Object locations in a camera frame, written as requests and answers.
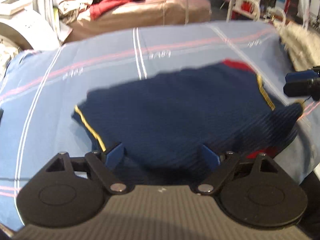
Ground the white beauty machine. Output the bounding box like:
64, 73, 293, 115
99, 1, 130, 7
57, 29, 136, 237
0, 0, 61, 51

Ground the tan massage bed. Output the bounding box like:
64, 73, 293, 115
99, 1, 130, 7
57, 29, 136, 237
63, 0, 212, 43

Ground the cream crumpled cloth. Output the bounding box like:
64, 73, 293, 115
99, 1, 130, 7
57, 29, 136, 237
53, 0, 93, 24

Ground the red jacket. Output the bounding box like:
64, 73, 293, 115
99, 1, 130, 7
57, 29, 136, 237
89, 0, 147, 21

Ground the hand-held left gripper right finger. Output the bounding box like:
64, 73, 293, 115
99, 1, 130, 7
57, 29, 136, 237
194, 143, 286, 195

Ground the blue striped bed sheet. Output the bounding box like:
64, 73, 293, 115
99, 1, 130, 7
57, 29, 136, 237
0, 21, 320, 231

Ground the navy striped baby romper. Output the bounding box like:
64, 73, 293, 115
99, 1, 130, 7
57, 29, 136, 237
71, 58, 304, 181

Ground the floral cloth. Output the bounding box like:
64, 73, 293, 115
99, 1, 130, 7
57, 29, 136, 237
0, 43, 19, 81

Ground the cream polka dot garment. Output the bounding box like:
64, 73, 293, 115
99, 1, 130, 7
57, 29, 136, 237
273, 20, 320, 72

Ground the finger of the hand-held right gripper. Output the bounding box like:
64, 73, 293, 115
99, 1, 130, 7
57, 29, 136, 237
283, 79, 312, 98
286, 70, 317, 83

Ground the white printed hanging garment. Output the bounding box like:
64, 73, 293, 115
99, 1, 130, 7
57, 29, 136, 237
37, 0, 61, 31

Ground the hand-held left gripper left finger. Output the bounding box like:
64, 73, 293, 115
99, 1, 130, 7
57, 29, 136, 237
45, 142, 129, 195

